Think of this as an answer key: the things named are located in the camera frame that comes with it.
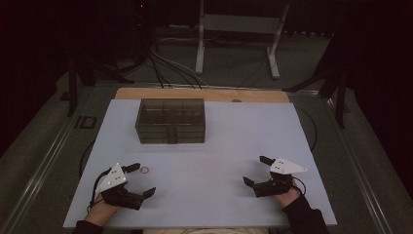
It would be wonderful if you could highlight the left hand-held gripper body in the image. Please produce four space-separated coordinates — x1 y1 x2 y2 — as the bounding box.
95 163 144 211

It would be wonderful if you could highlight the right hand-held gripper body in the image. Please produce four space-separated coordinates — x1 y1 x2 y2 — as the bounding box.
252 157 309 199

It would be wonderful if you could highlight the smoky transparent drawer box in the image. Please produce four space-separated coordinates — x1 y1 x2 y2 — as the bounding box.
134 97 207 145

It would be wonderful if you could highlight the person's right hand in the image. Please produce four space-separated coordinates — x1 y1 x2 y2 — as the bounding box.
274 179 302 210

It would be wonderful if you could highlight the person's left hand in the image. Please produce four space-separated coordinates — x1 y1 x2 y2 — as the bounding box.
85 194 122 227

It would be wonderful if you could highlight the black floor socket plate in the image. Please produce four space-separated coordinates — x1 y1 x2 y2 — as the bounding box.
75 115 97 130

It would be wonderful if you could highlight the black tripod stand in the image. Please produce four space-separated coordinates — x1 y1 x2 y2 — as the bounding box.
282 19 350 130
66 53 134 118

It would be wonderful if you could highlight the white metal stand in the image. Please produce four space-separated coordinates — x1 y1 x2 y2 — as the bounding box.
194 0 290 80

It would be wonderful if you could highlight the right hand-held gripper black cable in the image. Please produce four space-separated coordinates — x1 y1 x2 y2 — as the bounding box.
290 176 307 197

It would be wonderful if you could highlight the hand-held gripper black cable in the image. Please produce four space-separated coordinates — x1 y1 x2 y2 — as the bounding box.
290 176 307 197
87 167 113 213

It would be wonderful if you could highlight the left hand-held gripper black cable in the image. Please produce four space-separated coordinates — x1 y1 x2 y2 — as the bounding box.
87 167 113 213

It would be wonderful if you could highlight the thin black cable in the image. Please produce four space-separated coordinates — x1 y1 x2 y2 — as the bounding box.
79 139 97 178
293 105 319 153

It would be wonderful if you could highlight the metal floor rail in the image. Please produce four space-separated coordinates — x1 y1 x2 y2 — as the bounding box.
325 97 395 234
0 103 86 234

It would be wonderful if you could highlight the black floor cable bundle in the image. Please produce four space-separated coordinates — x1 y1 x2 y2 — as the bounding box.
148 37 209 90

